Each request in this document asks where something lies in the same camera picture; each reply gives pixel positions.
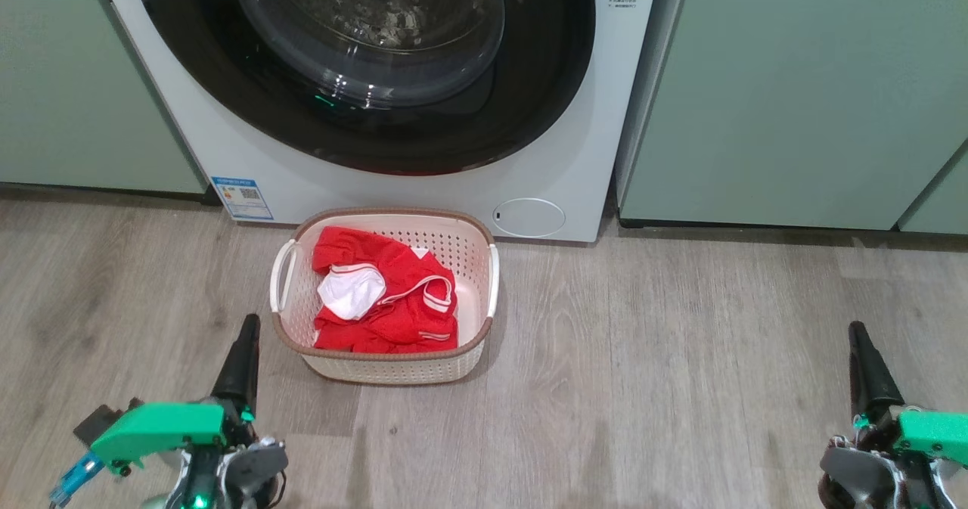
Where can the narrow grey-green cabinet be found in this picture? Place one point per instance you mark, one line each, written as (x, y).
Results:
(945, 199)

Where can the round filter cover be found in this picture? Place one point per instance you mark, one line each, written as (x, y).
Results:
(537, 218)

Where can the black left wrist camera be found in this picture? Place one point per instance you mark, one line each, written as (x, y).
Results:
(94, 422)

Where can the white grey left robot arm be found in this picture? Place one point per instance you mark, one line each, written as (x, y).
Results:
(249, 463)

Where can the cream perforated laundry basket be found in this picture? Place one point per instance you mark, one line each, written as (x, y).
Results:
(393, 369)

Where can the white front-load washing machine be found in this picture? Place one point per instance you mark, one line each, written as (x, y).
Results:
(590, 116)

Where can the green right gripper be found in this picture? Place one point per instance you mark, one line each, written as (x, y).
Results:
(934, 433)

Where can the blue energy label sticker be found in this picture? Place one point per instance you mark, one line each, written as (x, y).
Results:
(242, 197)

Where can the wide grey-green cabinet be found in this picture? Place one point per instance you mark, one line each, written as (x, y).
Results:
(794, 93)

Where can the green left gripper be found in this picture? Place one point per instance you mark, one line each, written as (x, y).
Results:
(159, 427)

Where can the red white-trimmed garment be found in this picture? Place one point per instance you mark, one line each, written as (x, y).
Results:
(401, 320)

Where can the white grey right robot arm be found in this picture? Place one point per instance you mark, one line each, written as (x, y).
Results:
(854, 471)

